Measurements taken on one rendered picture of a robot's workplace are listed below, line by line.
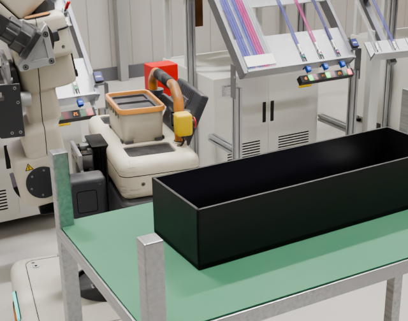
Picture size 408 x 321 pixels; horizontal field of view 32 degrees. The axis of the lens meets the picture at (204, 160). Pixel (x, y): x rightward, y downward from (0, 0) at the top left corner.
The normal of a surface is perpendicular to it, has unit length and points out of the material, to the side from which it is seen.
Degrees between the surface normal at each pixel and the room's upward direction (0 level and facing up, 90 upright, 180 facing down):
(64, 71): 90
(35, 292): 0
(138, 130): 92
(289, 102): 90
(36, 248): 0
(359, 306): 0
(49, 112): 90
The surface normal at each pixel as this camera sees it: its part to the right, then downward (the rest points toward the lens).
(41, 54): 0.33, 0.32
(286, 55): 0.33, -0.42
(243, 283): -0.02, -0.94
